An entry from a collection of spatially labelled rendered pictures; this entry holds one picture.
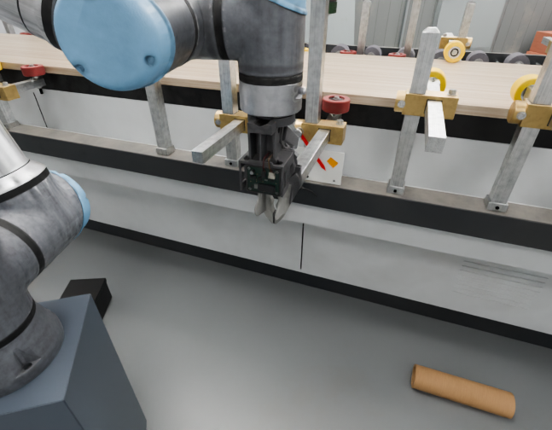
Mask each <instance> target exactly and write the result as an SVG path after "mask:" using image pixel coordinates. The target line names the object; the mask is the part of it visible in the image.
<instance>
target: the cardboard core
mask: <svg viewBox="0 0 552 430"><path fill-rule="evenodd" d="M411 387H412V388H415V389H417V390H420V391H423V392H427V393H431V394H433V395H436V396H439V397H441V398H446V399H449V400H452V401H455V402H458V403H460V404H465V405H468V406H471V407H474V408H476V409H479V410H483V411H487V412H490V413H492V414H495V415H499V416H502V417H506V418H509V419H512V418H513V416H514V412H515V399H514V394H513V393H511V392H507V391H504V390H501V389H498V388H495V387H492V386H487V385H484V384H481V383H478V382H475V381H470V380H467V379H464V378H461V377H458V376H455V375H450V374H447V373H444V372H441V371H438V370H435V369H430V368H427V367H424V366H421V365H418V364H415V365H414V368H413V370H412V376H411Z"/></svg>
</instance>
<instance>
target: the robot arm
mask: <svg viewBox="0 0 552 430"><path fill-rule="evenodd" d="M307 14H308V12H307V9H306V0H0V20H2V21H5V22H7V23H9V24H10V25H12V26H15V27H18V28H20V29H21V30H23V31H25V32H28V33H31V34H32V35H34V36H36V37H38V38H41V39H43V40H45V41H47V42H48V43H49V44H50V45H52V46H53V47H54V48H56V49H59V50H61V51H62V52H63V53H64V55H65V57H66V58H67V59H68V60H69V62H70V63H71V64H72V65H73V67H74V68H75V69H76V70H77V71H78V72H79V73H81V74H82V75H83V76H84V77H86V78H87V79H88V80H89V81H91V82H93V83H94V84H97V85H100V86H101V87H103V88H106V89H110V90H118V91H128V90H136V89H140V88H144V87H147V86H150V85H151V84H154V83H156V82H158V81H159V80H161V79H162V78H163V77H164V76H165V75H166V74H167V73H169V72H171V71H172V70H174V69H176V68H177V67H180V66H182V65H184V64H185V63H187V62H189V61H191V60H224V61H238V72H239V91H240V107H241V110H242V111H243V112H244V113H247V121H248V122H247V137H248V151H247V152H246V153H245V154H244V155H243V156H242V157H241V158H240V159H239V160H238V161H239V175H240V188H241V190H243V189H244V188H245V187H246V186H247V191H250V192H255V193H257V194H258V200H257V202H256V205H255V207H254V213H255V215H256V216H259V215H260V214H262V213H264V214H265V216H266V217H267V218H268V219H269V220H270V222H271V223H272V224H277V223H278V222H279V221H281V220H282V218H283V217H284V215H285V213H286V212H287V210H288V208H289V207H290V205H291V203H292V201H293V199H294V197H295V195H296V194H297V192H298V191H299V188H300V185H301V182H302V175H301V167H302V165H298V160H297V158H298V156H299V154H298V153H297V152H296V151H295V149H296V148H297V147H298V142H299V137H298V136H297V135H296V134H295V133H294V132H293V131H292V130H291V129H290V128H289V127H288V125H291V124H292V123H294V121H295V114H296V113H297V112H298V111H300V110H301V108H302V95H304V94H305V93H306V88H305V87H302V84H303V71H304V53H305V17H306V16H307ZM243 166H244V172H245V179H244V180H243V181H242V171H241V168H242V167H243ZM273 195H274V196H278V202H277V203H276V209H275V208H274V201H275V199H274V198H273ZM89 218H90V203H89V200H88V199H87V198H86V197H85V192H84V191H83V189H82V188H81V187H80V186H79V185H78V184H77V183H76V182H75V181H74V180H73V179H71V178H70V177H69V176H67V175H65V174H63V173H62V174H59V173H58V172H57V171H49V170H48V168H47V167H46V165H45V164H44V163H40V162H37V161H34V160H29V159H28V158H27V157H26V156H25V155H24V154H23V152H22V151H21V149H20V147H19V146H18V145H17V143H16V142H15V140H14V138H13V137H12V136H11V135H10V134H9V132H8V130H7V129H6V128H5V126H4V125H3V123H2V121H1V120H0V398H1V397H3V396H6V395H8V394H10V393H12V392H14V391H16V390H18V389H20V388H21V387H23V386H24V385H26V384H27V383H29V382H30V381H32V380H33V379H34V378H36V377H37V376H38V375H39V374H41V373H42V372H43V371H44V370H45V369H46V368H47V367H48V366H49V364H50V363H51V362H52V361H53V359H54V358H55V356H56V355H57V353H58V351H59V350H60V349H61V345H62V342H63V339H64V328H63V326H62V324H61V321H60V319H59V318H58V316H57V315H56V314H55V313H54V312H53V311H51V310H49V309H47V308H44V307H43V306H41V305H40V304H39V303H37V302H36V301H34V299H33V298H32V296H31V294H30V293H29V291H28V289H27V288H28V286H29V284H30V283H31V282H32V281H33V280H34V279H35V278H36V277H37V276H38V275H39V274H40V273H41V272H42V271H43V270H44V269H45V268H46V267H47V266H48V265H49V264H50V263H51V262H52V261H53V260H54V259H55V258H56V257H57V256H58V255H59V254H60V253H61V252H62V251H63V250H64V249H65V248H66V247H67V246H68V245H69V244H70V243H71V242H72V241H73V240H74V239H75V238H76V237H78V235H79V234H80V233H81V231H82V229H83V227H84V226H85V225H86V224H87V223H88V221H89Z"/></svg>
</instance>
